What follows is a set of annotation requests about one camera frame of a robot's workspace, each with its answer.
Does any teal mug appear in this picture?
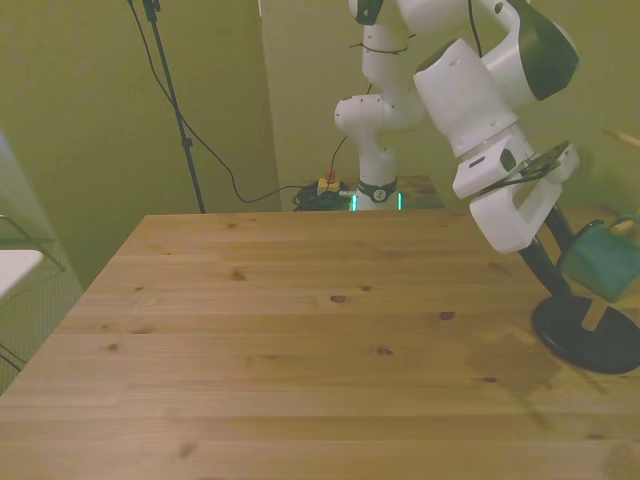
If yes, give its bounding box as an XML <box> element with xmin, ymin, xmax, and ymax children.
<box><xmin>556</xmin><ymin>213</ymin><xmax>640</xmax><ymax>304</ymax></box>

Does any white table corner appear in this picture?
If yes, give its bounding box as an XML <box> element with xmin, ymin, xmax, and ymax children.
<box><xmin>0</xmin><ymin>248</ymin><xmax>46</xmax><ymax>302</ymax></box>

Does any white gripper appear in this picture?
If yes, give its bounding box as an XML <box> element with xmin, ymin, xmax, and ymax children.
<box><xmin>452</xmin><ymin>134</ymin><xmax>582</xmax><ymax>302</ymax></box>

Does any wire mesh rack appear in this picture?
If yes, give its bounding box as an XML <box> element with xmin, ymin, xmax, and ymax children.
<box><xmin>0</xmin><ymin>213</ymin><xmax>69</xmax><ymax>375</ymax></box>

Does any wooden mug tree black base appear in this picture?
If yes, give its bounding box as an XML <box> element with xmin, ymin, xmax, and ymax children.
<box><xmin>531</xmin><ymin>128</ymin><xmax>640</xmax><ymax>376</ymax></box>

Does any thin black stop-button cable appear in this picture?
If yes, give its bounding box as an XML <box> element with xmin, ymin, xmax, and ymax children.
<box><xmin>328</xmin><ymin>133</ymin><xmax>350</xmax><ymax>174</ymax></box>

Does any black cable bundle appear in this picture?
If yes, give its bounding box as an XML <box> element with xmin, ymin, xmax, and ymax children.
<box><xmin>291</xmin><ymin>181</ymin><xmax>353</xmax><ymax>213</ymax></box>

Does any black tripod camera stand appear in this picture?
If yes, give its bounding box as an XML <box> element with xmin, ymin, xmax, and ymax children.
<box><xmin>127</xmin><ymin>0</ymin><xmax>209</xmax><ymax>215</ymax></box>

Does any yellow emergency stop box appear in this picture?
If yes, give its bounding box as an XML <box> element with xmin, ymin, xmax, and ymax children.
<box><xmin>316</xmin><ymin>168</ymin><xmax>342</xmax><ymax>196</ymax></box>

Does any black stand cable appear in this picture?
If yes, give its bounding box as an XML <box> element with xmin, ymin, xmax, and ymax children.
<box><xmin>127</xmin><ymin>0</ymin><xmax>306</xmax><ymax>204</ymax></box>

